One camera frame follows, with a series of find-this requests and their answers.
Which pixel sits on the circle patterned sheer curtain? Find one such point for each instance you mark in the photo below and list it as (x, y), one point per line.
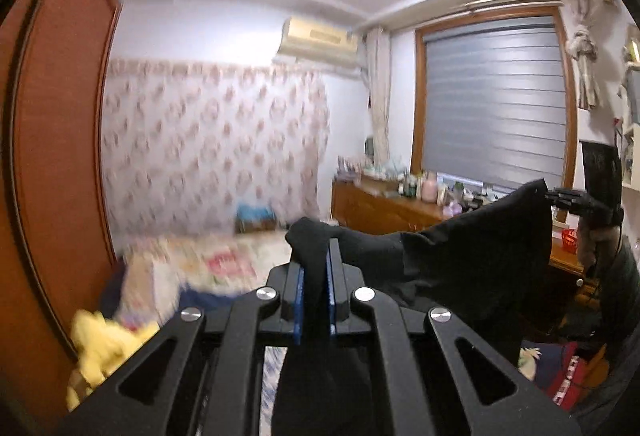
(184, 145)

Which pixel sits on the grey window blind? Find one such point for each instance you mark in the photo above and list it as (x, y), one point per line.
(495, 108)

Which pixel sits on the black printed t-shirt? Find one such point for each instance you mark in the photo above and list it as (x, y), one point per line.
(483, 265)

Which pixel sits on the wooden sideboard cabinet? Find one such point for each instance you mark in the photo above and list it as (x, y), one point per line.
(358, 209)

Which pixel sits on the beige tied curtain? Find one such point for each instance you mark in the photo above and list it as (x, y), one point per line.
(378, 74)

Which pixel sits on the yellow plush toy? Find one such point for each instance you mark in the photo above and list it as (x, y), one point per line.
(102, 346)

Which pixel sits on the pink thermos bottle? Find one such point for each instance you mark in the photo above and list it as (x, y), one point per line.
(429, 187)

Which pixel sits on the blue item in box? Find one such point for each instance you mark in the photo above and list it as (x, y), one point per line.
(249, 219)

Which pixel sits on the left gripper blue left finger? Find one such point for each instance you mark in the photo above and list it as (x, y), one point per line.
(292, 301)

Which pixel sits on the floral pink bedspread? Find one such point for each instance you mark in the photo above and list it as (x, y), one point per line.
(159, 268)

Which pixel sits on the wooden louvered wardrobe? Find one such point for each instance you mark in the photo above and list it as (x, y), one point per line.
(53, 66)

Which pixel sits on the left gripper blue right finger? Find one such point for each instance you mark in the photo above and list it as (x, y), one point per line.
(337, 288)

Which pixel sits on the right hand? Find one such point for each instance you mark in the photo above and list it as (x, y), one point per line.
(596, 248)

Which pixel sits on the navy folded garment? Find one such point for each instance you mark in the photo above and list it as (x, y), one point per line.
(210, 304)

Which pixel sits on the wall air conditioner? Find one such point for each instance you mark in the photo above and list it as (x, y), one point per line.
(320, 43)

